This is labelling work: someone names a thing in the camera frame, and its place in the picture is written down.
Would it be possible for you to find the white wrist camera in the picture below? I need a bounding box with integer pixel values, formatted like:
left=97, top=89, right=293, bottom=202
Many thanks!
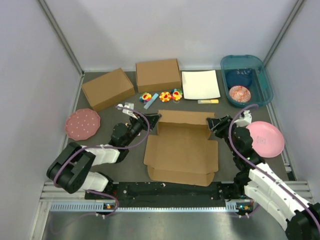
left=116, top=102, right=138, bottom=119
left=235, top=110, right=252, bottom=128

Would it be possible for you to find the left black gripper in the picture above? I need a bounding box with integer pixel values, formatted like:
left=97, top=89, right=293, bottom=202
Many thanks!
left=124, top=111, right=162, bottom=147

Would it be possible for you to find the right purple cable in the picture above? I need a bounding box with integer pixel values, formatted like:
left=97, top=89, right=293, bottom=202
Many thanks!
left=228, top=103, right=320, bottom=236

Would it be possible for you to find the light blue marker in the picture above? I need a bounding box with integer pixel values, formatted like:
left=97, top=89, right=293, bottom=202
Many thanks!
left=143, top=93, right=159, bottom=110

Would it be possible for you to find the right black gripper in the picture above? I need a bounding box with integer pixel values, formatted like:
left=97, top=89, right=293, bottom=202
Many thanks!
left=206, top=115, right=240, bottom=156

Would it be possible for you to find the red patterned bowl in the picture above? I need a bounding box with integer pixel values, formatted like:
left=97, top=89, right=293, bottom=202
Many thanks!
left=229, top=85, right=252, bottom=103

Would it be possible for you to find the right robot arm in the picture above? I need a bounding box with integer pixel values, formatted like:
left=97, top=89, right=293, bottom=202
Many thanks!
left=206, top=115, right=320, bottom=240

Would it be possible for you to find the light pink plate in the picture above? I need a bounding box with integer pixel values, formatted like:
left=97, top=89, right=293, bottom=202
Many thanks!
left=246, top=121, right=285, bottom=158

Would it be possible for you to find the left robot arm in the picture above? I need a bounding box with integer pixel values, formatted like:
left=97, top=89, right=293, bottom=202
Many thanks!
left=46, top=113, right=162, bottom=199

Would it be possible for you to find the white square plate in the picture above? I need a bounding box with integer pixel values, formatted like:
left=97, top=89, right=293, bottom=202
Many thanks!
left=181, top=70, right=221, bottom=100

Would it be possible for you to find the rainbow flower plush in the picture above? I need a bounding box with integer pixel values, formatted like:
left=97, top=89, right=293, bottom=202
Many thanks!
left=170, top=88, right=183, bottom=101
left=139, top=92, right=152, bottom=104

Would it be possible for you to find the yellow highlighter marker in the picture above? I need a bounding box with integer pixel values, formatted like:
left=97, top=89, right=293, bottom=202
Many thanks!
left=197, top=99, right=219, bottom=104

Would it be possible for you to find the teal plastic bin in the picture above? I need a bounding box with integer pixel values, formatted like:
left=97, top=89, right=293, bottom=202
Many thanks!
left=220, top=54, right=274, bottom=108

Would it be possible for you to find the dark pink dotted plate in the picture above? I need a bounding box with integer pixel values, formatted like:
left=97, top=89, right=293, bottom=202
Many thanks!
left=64, top=108, right=101, bottom=141

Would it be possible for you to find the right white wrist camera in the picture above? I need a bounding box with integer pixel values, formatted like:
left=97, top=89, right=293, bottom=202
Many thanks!
left=235, top=110, right=252, bottom=128

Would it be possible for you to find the cardboard box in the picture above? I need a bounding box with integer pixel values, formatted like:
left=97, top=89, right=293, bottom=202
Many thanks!
left=82, top=68, right=136, bottom=112
left=135, top=58, right=182, bottom=93
left=143, top=109, right=219, bottom=187

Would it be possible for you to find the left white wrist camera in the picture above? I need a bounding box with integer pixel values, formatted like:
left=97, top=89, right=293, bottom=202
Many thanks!
left=116, top=102, right=138, bottom=119

